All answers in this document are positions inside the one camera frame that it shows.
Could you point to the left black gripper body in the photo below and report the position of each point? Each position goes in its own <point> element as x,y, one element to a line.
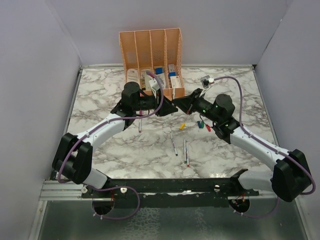
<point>146,103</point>

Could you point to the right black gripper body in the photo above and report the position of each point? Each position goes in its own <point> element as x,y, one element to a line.
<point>204,107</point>

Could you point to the purple pen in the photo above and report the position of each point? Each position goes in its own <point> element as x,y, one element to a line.
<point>140,126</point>

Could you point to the blue pen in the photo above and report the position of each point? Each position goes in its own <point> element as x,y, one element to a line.
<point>173,144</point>

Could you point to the green pen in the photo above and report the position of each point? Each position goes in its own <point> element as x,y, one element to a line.
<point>184,151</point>

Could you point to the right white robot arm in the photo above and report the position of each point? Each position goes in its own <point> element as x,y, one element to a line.
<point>289,174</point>

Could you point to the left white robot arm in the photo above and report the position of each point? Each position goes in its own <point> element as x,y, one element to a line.
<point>74,155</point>

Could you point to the red tipped pen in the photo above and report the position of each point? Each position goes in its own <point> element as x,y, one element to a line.
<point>187,159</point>

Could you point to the white red box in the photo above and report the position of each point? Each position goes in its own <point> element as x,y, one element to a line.
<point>173,76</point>

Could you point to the white oval package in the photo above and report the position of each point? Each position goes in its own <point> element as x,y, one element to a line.
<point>132,75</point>

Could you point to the white blue box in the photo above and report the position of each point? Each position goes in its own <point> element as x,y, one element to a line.
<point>160,72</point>

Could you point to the orange desk organizer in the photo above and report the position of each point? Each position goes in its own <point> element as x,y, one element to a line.
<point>145,49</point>

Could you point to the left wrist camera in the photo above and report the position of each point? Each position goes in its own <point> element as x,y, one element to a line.
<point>154,86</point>

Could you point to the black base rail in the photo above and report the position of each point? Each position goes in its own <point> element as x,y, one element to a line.
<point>169,192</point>

